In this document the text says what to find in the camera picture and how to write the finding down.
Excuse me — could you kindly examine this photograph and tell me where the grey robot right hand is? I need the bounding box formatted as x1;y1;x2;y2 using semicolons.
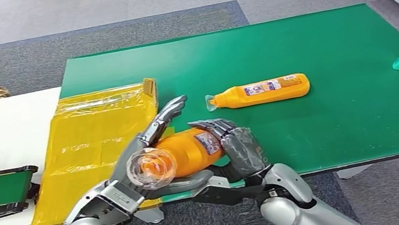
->
188;110;274;188

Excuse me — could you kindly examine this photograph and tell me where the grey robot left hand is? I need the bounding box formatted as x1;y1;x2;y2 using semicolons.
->
100;93;217;206

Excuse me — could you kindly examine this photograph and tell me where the orange detergent bottle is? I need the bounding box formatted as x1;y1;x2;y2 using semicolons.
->
122;122;235;194
202;71;312;114

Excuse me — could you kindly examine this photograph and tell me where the yellow taped cardboard box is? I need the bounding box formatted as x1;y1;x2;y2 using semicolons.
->
11;74;188;225

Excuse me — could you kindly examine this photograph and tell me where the green table mat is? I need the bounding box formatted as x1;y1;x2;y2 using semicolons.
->
53;0;399;217

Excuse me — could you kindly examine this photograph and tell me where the white table foot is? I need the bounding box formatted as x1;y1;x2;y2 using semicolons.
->
336;167;358;182

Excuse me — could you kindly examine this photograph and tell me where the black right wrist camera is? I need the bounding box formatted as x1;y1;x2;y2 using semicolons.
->
189;167;278;213

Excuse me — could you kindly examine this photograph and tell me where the white table bracket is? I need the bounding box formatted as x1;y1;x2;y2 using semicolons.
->
133;206;166;225

